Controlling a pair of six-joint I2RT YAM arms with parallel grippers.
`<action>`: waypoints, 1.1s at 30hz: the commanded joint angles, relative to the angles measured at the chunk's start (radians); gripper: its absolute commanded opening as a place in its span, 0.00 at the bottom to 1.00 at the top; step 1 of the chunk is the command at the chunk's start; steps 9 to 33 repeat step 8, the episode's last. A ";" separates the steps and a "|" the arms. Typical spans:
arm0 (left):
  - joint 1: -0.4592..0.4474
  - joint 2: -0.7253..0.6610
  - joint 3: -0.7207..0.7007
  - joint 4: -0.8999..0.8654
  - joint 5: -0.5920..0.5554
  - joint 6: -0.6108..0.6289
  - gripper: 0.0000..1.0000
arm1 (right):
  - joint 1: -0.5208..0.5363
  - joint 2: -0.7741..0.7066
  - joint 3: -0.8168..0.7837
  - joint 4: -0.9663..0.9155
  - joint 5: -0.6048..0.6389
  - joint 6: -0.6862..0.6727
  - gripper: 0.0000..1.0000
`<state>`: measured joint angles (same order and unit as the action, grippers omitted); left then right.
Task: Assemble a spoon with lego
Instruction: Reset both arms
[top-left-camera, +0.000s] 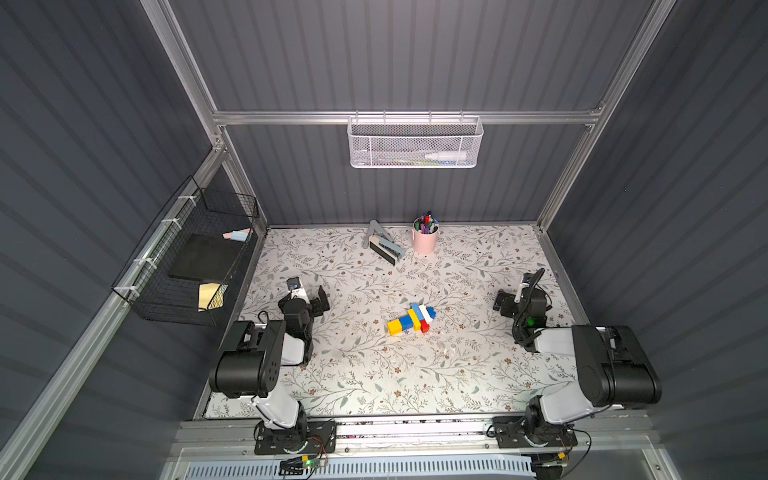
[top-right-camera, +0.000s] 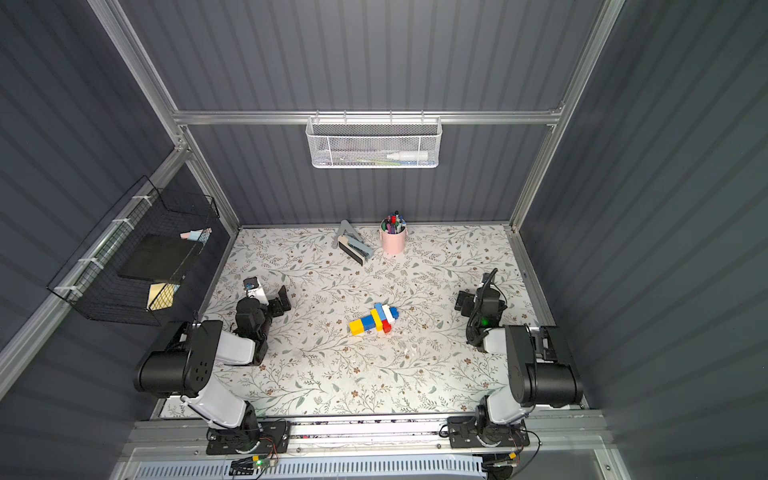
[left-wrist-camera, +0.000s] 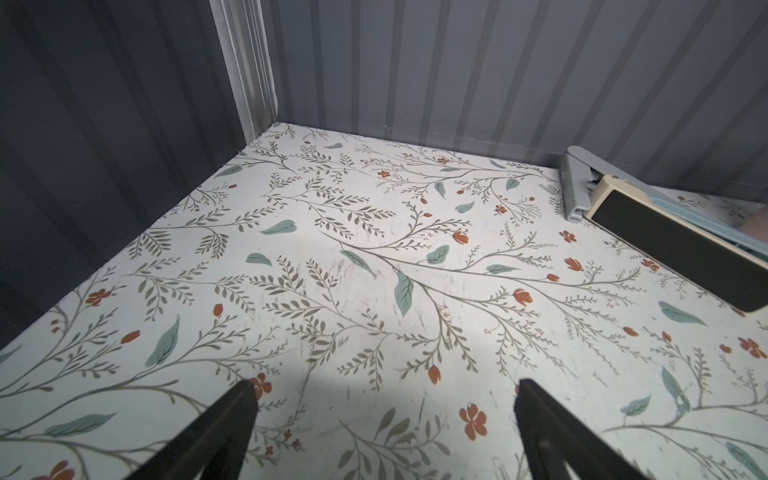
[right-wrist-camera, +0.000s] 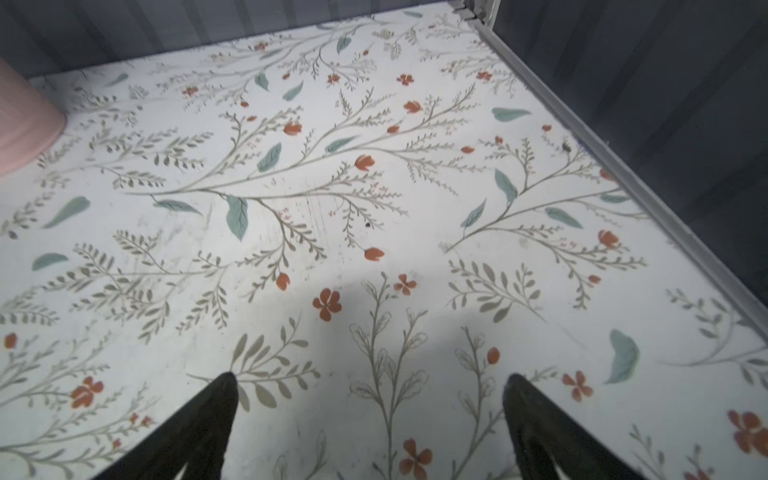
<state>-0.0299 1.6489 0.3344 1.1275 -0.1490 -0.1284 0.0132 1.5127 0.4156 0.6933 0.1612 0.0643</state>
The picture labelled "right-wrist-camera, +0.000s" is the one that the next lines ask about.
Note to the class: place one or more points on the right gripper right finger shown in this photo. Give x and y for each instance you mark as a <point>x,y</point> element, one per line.
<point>547,441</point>

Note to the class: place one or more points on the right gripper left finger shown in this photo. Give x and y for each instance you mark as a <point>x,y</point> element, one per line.
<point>191,444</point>

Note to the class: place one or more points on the pink pen cup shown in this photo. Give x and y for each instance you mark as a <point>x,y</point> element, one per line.
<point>30,123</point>

